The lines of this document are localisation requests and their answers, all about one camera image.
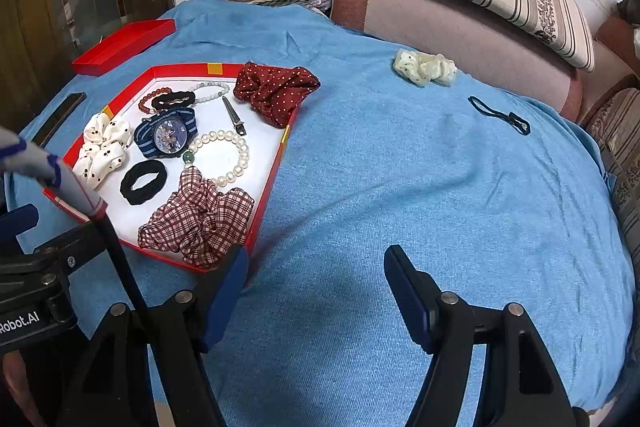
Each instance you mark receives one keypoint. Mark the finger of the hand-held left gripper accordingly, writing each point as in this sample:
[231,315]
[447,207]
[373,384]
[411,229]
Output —
[65,247]
[17,217]

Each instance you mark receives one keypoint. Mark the blue striped wristwatch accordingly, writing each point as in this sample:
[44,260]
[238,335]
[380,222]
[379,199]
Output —
[167,134]

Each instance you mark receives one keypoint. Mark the brown striped cushion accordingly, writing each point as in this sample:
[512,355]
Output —
[625,142]

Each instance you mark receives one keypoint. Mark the dark red dotted scrunchie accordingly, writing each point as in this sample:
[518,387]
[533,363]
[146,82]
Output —
[270,92]

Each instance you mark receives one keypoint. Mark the red box lid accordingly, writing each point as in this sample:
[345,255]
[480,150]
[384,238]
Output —
[125,42]

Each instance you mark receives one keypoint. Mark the purple cloth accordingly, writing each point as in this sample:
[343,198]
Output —
[320,2]

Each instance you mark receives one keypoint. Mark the cream dotted scrunchie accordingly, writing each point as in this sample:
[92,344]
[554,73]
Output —
[415,67]

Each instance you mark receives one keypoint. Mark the pink sofa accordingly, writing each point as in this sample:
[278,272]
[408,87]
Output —
[450,22]

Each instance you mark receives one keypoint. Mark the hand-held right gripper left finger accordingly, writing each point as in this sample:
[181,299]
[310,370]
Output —
[227,297]

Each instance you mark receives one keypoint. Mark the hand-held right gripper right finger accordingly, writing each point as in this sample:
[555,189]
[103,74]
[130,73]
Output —
[405,302]

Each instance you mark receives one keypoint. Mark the white black-dotted scrunchie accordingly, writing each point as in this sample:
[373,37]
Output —
[100,147]

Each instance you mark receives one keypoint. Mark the red checked scrunchie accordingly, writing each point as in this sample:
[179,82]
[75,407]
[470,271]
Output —
[200,217]

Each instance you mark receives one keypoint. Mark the blue blanket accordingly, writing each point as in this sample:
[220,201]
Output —
[400,182]

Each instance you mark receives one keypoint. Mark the silver hair clip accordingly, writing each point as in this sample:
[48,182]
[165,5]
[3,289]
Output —
[232,114]

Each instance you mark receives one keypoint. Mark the red jewelry box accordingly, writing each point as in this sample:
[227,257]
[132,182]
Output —
[260,147]

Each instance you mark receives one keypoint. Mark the black flat bar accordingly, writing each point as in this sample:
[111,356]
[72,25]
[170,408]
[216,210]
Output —
[62,114]

